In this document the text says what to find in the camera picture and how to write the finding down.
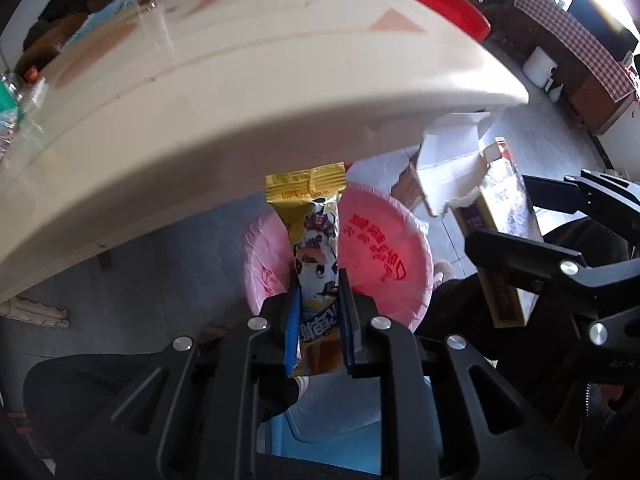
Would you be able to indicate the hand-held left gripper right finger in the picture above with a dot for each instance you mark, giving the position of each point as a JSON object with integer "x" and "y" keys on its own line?
{"x": 347, "y": 325}

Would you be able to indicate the white pot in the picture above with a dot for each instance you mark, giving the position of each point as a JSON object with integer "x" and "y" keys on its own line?
{"x": 539, "y": 66}

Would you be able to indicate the red checked cloth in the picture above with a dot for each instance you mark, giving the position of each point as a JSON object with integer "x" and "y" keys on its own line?
{"x": 575, "y": 40}

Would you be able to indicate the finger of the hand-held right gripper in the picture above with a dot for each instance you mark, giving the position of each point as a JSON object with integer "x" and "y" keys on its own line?
{"x": 525, "y": 257}
{"x": 560, "y": 195}

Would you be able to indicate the yellow cartoon snack wrapper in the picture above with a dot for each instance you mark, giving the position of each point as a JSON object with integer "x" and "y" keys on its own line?
{"x": 320, "y": 260}

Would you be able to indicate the brown wooden cabinet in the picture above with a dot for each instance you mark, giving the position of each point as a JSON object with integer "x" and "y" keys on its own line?
{"x": 595, "y": 105}

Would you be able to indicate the pink shoe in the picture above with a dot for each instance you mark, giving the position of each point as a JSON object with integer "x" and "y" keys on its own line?
{"x": 443, "y": 272}

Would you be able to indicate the clear bottle with green label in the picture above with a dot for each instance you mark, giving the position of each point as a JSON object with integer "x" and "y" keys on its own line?
{"x": 9, "y": 105}

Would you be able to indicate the black television screen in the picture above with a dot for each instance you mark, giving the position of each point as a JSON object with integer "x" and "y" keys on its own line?
{"x": 600, "y": 22}

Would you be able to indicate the cream wooden table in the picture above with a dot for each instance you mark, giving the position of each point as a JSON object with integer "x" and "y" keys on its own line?
{"x": 250, "y": 85}

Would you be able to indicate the red round stool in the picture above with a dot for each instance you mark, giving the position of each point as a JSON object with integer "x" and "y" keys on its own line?
{"x": 450, "y": 7}

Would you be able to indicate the small white bottle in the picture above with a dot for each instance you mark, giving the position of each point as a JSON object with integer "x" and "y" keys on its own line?
{"x": 555, "y": 90}

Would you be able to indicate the person's right trouser leg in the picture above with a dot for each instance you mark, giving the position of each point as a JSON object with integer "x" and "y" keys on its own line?
{"x": 500, "y": 310}

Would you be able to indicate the light blue plastic stool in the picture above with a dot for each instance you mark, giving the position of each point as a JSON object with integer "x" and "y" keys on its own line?
{"x": 350, "y": 420}

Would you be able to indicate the torn yellow cardboard box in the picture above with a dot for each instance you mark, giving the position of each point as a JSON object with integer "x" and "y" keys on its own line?
{"x": 500, "y": 200}

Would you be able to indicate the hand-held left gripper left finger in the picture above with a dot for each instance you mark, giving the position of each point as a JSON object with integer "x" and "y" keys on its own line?
{"x": 292, "y": 332}

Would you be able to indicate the pink paper plate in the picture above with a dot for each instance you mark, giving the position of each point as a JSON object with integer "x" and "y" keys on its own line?
{"x": 385, "y": 260}

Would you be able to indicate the clear bottle with orange cap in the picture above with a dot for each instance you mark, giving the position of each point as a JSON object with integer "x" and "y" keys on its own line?
{"x": 36, "y": 92}

